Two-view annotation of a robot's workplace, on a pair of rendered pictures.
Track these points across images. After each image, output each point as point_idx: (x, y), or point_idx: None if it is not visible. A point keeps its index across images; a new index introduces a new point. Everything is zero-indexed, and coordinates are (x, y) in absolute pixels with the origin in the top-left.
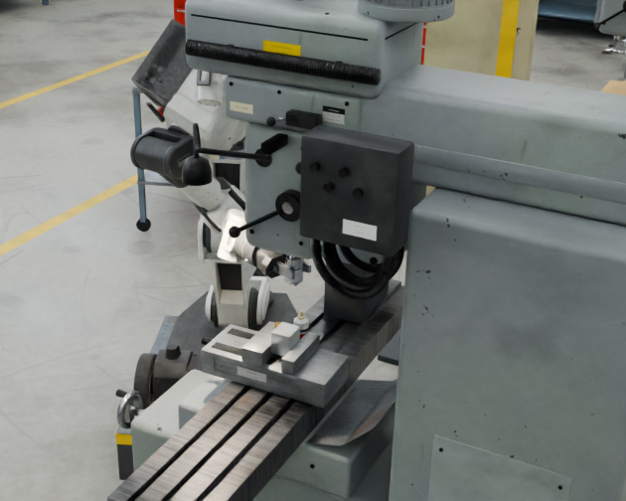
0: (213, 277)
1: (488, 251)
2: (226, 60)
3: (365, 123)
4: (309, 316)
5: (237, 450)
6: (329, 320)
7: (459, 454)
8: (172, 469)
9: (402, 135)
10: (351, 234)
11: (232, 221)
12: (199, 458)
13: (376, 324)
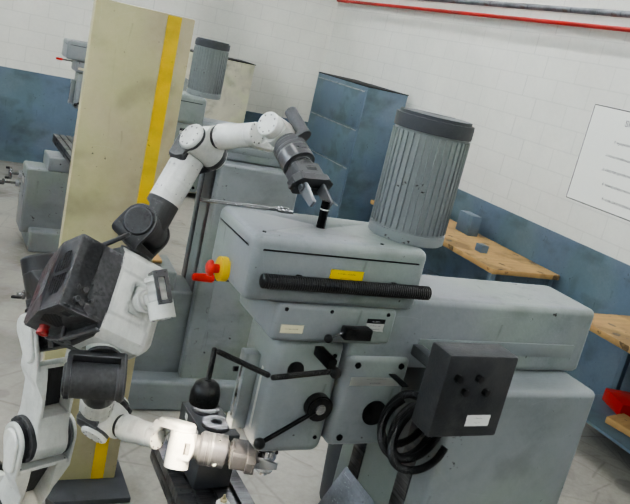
0: (23, 488)
1: (504, 410)
2: (303, 290)
3: (395, 328)
4: (185, 495)
5: None
6: (203, 493)
7: None
8: None
9: (422, 333)
10: (470, 425)
11: (185, 430)
12: None
13: (237, 482)
